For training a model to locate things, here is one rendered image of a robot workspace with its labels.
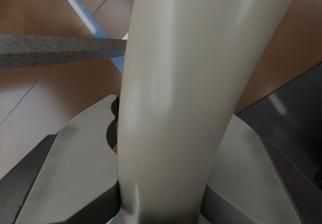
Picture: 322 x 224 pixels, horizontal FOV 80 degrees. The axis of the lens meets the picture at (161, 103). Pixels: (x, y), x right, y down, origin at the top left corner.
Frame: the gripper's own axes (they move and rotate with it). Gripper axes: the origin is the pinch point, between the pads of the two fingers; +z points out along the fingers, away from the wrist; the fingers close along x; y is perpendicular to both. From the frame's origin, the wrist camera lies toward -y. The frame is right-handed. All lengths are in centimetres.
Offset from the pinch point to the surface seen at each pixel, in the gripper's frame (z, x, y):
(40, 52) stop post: 57, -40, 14
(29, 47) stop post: 55, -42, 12
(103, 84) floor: 138, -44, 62
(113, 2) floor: 146, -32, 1
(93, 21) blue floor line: 149, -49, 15
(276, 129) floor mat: 90, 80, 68
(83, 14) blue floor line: 153, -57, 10
